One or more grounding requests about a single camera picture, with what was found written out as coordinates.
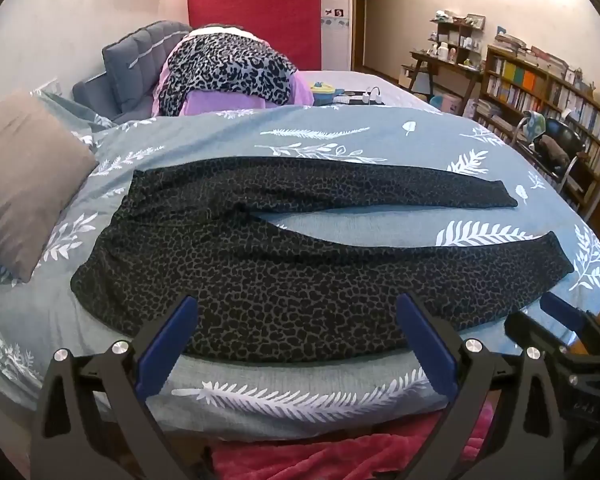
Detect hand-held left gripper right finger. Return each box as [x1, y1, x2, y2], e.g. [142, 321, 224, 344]
[395, 291, 569, 480]

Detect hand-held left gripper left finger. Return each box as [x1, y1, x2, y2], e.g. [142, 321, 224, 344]
[30, 294, 201, 480]

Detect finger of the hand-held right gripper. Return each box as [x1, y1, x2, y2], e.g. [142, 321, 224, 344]
[540, 292, 600, 342]
[503, 312, 570, 357]

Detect dark leopard print pants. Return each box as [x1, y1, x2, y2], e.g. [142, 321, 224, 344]
[70, 156, 576, 364]

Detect pink blanket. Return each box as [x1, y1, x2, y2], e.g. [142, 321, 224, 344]
[207, 399, 496, 480]

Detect black office chair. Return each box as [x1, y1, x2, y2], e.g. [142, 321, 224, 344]
[512, 112, 589, 196]

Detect wooden bookshelf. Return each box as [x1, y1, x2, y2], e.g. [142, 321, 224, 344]
[472, 42, 600, 212]

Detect taupe pillow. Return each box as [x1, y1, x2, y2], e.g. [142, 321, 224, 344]
[0, 91, 100, 283]

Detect pink storage box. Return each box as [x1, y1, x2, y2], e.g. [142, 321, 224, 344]
[432, 94, 464, 114]

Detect blue-grey leaf print duvet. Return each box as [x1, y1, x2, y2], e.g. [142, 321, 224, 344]
[0, 87, 600, 443]

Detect lavender bed sheet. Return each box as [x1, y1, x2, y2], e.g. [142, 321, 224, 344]
[295, 70, 443, 111]

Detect black tray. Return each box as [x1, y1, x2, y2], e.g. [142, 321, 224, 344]
[347, 87, 389, 106]

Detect wooden desk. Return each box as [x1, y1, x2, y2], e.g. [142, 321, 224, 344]
[400, 50, 483, 104]

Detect grey leopard print blanket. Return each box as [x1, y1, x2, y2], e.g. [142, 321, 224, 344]
[158, 24, 300, 116]

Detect grey padded headboard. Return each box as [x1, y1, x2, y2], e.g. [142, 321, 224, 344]
[72, 20, 194, 126]

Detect wooden desk shelf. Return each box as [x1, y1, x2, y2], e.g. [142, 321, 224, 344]
[427, 10, 486, 66]

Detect red mattress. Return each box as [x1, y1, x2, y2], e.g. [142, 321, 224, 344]
[186, 0, 323, 72]

